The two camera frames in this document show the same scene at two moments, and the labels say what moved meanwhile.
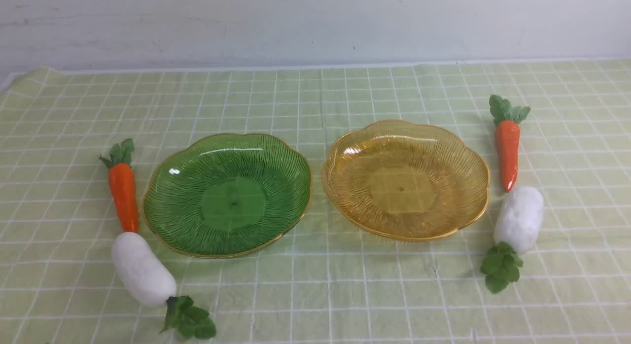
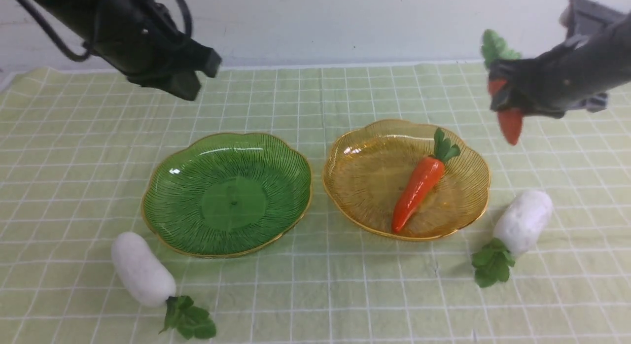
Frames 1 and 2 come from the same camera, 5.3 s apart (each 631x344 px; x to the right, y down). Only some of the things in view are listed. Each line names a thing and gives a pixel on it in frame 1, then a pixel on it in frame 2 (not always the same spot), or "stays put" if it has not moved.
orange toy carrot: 507,120 to 494,49
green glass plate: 225,195 stays put
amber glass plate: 405,180 stays put
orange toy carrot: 122,179 to 422,181
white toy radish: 145,278 stays put
